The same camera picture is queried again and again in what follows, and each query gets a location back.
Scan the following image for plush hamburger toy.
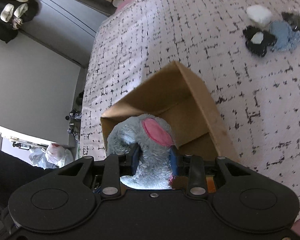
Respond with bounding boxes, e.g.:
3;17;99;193
206;176;217;193

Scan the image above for grey pink plush toy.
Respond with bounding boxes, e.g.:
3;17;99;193
106;114;175;190

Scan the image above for white plastic bags on floor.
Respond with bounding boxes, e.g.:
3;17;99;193
29;144;74;169

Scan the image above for shoes on floor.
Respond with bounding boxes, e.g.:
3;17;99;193
65;91;84;141

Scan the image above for brown cardboard box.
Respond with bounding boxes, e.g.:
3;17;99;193
101;62;238;161

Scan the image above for patterned white bed blanket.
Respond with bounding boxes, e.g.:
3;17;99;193
81;0;300;215

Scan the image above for grey door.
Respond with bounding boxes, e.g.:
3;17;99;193
23;0;108;68

